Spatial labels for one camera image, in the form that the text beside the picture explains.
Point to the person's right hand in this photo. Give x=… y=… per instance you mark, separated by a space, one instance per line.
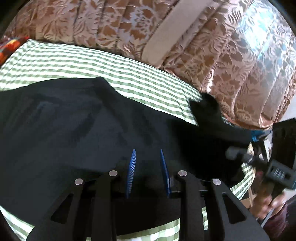
x=263 y=202

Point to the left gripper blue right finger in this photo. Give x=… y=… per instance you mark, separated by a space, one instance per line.
x=165 y=173

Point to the brown floral curtain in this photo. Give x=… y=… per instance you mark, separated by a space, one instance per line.
x=241 y=52

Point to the beige curtain tieback band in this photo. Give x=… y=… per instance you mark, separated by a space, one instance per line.
x=177 y=29

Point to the black pants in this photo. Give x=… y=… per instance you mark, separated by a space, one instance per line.
x=56 y=131

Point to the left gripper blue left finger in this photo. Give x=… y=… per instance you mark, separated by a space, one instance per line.
x=130 y=173

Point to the green white checkered bedsheet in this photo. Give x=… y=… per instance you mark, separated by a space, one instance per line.
x=37 y=61

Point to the multicolour plaid pillow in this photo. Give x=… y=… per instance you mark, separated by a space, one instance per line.
x=8 y=47

